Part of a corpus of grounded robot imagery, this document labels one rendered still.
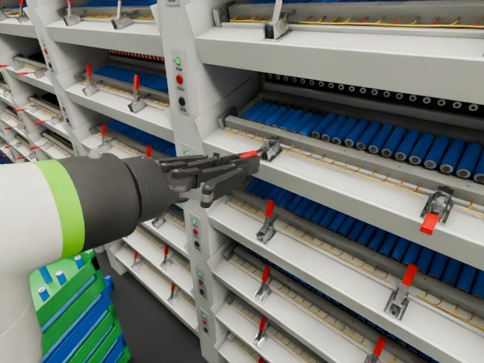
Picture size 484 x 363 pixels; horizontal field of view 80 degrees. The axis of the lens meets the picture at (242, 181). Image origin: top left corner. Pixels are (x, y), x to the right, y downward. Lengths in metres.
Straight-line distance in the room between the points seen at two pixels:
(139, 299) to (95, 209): 1.26
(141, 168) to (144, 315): 1.19
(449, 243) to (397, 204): 0.07
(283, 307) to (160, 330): 0.75
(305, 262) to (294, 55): 0.37
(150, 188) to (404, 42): 0.33
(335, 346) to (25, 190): 0.64
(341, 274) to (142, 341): 0.99
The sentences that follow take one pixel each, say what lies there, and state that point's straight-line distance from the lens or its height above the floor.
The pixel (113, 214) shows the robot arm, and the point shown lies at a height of 0.99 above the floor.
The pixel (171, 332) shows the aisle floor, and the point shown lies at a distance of 1.39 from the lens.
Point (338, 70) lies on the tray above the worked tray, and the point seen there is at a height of 1.09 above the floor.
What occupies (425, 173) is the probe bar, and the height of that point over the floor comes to 0.96.
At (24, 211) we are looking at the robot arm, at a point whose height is 1.03.
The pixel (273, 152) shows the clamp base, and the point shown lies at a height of 0.94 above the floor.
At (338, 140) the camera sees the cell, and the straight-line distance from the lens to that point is 0.53.
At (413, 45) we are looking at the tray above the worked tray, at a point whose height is 1.12.
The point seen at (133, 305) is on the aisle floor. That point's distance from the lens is 1.52.
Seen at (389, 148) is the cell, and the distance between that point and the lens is 0.51.
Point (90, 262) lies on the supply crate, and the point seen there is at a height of 0.53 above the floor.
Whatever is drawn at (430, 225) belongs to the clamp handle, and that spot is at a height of 0.95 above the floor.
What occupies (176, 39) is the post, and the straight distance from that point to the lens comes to 0.61.
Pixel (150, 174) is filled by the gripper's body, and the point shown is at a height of 1.01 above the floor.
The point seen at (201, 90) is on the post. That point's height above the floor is 1.02.
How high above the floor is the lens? 1.16
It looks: 30 degrees down
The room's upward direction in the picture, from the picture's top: straight up
